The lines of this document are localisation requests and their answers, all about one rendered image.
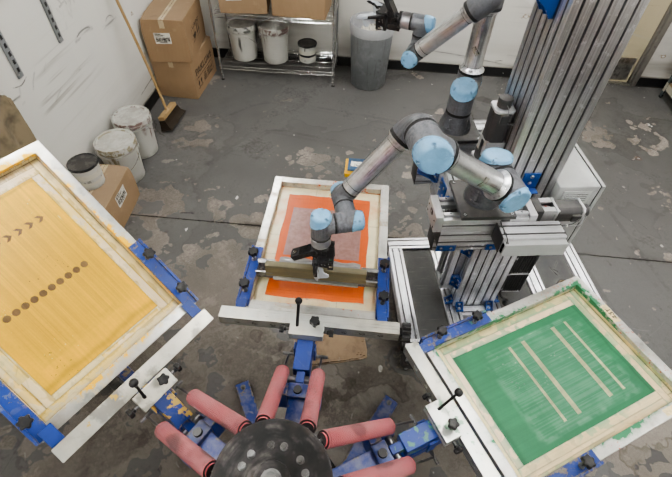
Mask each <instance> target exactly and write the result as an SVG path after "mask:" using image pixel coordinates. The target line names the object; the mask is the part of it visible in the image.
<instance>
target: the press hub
mask: <svg viewBox="0 0 672 477"><path fill-rule="evenodd" d="M335 467H336V466H335V465H334V463H333V462H332V460H331V459H330V458H329V456H328V454H327V452H326V449H325V448H324V446H323V444H322V443H321V441H320V440H319V439H318V438H317V436H316V435H315V434H314V433H313V432H311V431H310V430H309V429H308V428H306V427H305V426H303V425H301V424H299V423H297V422H294V421H291V420H287V419H279V418H274V419H266V420H261V421H258V422H255V423H253V424H251V425H249V426H247V427H245V428H244V429H242V430H241V431H239V432H238V433H237V434H236V435H234V436H233V437H232V438H231V439H230V440H229V442H228V443H227V444H226V445H225V446H224V448H223V449H222V451H221V452H220V454H219V456H218V458H217V460H216V462H215V464H214V467H213V469H212V473H211V476H210V477H333V472H332V469H333V468H335Z"/></svg>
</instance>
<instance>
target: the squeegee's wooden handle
mask: <svg viewBox="0 0 672 477"><path fill-rule="evenodd" d="M321 268H323V272H324V273H327V274H328V275H329V277H328V278H320V279H318V280H322V281H333V282H343V283H354V284H358V285H361V286H365V285H366V277H367V270H365V269H355V268H344V267H333V270H327V268H324V267H321ZM265 271H266V276H267V277H273V276H281V277H291V278H302V279H312V280H315V278H314V277H313V266H312V264H301V263H291V262H280V261H269V260H266V263H265Z"/></svg>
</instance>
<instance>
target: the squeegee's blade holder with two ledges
mask: <svg viewBox="0 0 672 477"><path fill-rule="evenodd" d="M273 280H281V281H291V282H302V283H312V284H322V285H333V286H343V287H354V288H358V284H354V283H343V282H333V281H322V280H318V281H316V280H312V279H302V278H291V277H281V276H273Z"/></svg>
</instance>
